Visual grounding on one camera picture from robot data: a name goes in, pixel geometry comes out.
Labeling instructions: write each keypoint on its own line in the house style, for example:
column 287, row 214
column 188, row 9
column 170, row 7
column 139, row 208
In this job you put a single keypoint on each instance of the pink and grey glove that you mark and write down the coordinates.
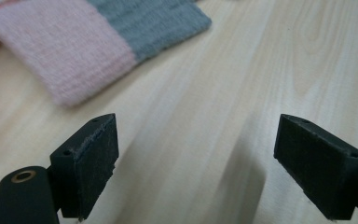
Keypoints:
column 68, row 49

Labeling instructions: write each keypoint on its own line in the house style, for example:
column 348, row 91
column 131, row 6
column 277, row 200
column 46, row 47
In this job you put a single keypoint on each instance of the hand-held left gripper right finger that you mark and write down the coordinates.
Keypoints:
column 320, row 168

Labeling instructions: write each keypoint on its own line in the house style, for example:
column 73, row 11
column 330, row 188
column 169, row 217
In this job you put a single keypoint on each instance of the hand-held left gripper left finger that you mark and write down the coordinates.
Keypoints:
column 87, row 168

